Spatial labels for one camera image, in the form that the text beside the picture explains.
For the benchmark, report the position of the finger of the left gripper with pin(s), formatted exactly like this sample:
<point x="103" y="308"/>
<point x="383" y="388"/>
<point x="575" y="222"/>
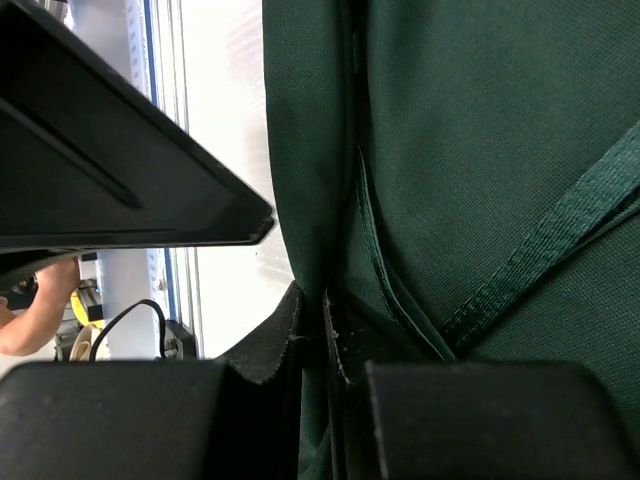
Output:
<point x="89" y="163"/>

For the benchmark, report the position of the person bare forearm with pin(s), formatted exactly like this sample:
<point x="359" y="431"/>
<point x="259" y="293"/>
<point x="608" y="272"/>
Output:
<point x="26" y="333"/>

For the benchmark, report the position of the dark green cloth napkin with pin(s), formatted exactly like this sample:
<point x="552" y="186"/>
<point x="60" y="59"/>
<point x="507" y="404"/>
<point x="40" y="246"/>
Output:
<point x="464" y="176"/>

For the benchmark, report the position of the white slotted cable duct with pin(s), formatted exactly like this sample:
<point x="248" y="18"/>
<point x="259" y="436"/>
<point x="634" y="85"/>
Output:
<point x="137" y="46"/>

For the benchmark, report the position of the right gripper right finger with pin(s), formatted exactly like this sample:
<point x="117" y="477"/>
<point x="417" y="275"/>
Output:
<point x="392" y="419"/>

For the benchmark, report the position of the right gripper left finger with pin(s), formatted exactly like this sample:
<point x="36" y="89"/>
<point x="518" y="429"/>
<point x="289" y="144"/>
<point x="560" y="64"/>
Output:
<point x="234" y="417"/>

